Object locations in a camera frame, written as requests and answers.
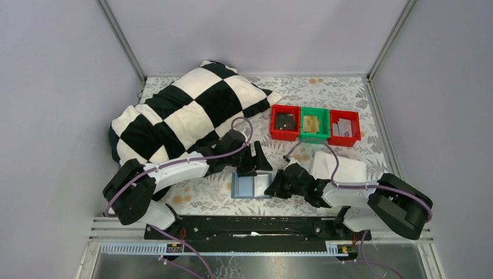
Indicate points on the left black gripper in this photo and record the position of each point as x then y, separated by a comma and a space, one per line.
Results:
261, 163

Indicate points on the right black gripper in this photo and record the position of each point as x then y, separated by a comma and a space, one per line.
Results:
275, 189

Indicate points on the blue card holder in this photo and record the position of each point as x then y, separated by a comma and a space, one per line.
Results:
251, 187

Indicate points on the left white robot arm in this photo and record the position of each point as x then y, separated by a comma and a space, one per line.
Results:
131, 190

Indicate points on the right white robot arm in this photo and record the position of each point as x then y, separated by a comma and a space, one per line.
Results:
386, 203

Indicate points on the black cards in bin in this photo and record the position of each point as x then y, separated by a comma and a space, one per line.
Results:
285, 122

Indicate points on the gold cards in bin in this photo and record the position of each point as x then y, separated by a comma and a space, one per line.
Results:
311, 124

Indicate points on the white cards in bin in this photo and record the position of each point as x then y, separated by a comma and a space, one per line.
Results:
342, 128

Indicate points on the floral table cloth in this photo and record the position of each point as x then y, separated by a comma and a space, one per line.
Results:
212, 195

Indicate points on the left red plastic bin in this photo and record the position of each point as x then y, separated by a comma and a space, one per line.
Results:
285, 135

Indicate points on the red plastic bin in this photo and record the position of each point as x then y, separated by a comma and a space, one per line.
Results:
285, 135
355, 123

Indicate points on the green plastic bin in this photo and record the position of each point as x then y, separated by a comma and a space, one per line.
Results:
324, 117

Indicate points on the white folded towel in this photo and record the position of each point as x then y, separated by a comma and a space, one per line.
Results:
350, 171

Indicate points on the black white checkered pillow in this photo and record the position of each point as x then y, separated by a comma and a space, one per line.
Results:
191, 114

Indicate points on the right red plastic bin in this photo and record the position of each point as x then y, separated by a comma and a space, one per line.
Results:
355, 123

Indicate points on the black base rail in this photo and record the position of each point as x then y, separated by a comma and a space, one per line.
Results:
262, 234

